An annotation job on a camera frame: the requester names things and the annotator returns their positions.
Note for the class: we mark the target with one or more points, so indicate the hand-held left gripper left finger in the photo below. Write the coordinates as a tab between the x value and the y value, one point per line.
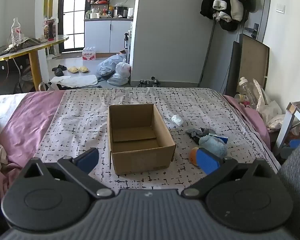
88	158

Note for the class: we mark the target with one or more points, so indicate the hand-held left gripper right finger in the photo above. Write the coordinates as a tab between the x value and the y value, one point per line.
210	163

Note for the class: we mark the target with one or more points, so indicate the blue-grey plush toy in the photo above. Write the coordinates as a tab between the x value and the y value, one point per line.
213	147

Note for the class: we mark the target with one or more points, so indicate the orange ball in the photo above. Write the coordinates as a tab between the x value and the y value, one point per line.
193	155

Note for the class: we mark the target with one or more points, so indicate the blue and white packet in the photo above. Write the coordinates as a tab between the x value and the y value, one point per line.
220	138

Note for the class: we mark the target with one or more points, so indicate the clear bag of black pieces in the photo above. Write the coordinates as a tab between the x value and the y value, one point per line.
198	133

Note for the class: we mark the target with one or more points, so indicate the brown cardboard box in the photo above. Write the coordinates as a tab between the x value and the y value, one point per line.
140	160

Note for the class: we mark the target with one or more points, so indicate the white tissue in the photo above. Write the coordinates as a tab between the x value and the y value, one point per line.
177	120

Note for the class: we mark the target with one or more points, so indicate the white floor mat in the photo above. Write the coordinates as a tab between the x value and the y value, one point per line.
75	80

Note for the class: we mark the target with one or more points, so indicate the small grey plastic bag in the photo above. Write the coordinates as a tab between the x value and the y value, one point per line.
118	80

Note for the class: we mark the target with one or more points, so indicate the plastic bottle with white cap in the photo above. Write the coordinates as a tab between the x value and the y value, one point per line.
245	86

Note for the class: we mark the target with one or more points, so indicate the clear plastic bag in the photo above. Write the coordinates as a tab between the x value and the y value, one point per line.
261	92

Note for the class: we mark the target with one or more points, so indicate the grey fabric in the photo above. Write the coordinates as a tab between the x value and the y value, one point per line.
297	180

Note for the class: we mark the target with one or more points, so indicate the yellow slipper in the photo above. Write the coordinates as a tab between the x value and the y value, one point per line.
83	69
73	69

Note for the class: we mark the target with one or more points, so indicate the white bedside table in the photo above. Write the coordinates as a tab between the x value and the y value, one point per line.
290	120

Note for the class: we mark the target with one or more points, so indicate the black slipper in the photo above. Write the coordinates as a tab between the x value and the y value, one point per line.
58	71
62	67

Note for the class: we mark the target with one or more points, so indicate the black roller skate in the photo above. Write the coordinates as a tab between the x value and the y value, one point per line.
142	83
156	82

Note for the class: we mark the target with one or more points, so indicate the white and red plastic bag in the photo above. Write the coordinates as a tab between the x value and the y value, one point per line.
123	70

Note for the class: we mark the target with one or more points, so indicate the large grey garbage bag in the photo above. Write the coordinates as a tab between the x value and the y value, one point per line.
108	65

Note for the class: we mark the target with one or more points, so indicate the white bedding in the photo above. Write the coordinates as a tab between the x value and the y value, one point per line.
1	105

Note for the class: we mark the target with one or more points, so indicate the pack of water bottles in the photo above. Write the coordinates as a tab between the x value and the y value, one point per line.
89	54

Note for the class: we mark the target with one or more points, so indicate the brown folded board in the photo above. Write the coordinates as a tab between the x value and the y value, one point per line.
252	62

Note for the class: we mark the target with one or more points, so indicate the black spray bottle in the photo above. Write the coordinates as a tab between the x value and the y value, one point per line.
126	41

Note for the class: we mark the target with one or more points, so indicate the yellow-edged table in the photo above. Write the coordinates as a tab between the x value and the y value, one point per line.
32	48

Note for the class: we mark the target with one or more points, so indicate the white kitchen cabinet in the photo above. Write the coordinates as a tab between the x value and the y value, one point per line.
107	35

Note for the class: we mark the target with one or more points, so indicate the black box under table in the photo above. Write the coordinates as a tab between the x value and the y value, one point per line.
2	65

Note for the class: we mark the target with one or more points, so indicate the camouflage cloth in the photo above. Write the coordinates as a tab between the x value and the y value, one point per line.
25	42

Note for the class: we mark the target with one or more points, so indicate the red figure box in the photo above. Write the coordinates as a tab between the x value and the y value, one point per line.
49	30

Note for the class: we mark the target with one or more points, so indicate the clear water bottle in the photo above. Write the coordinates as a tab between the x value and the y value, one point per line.
16	31

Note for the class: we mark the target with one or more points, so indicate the black-framed glass door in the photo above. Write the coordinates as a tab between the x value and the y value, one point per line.
72	12

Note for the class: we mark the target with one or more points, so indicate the paper towel roll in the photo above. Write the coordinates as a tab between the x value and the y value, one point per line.
130	12

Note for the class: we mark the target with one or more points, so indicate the white hanging garment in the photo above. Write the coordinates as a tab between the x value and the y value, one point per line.
233	5

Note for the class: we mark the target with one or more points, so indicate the black hanging jacket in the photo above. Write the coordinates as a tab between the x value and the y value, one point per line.
210	2

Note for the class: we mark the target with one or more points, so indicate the white light switch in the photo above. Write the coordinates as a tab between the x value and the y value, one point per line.
280	8

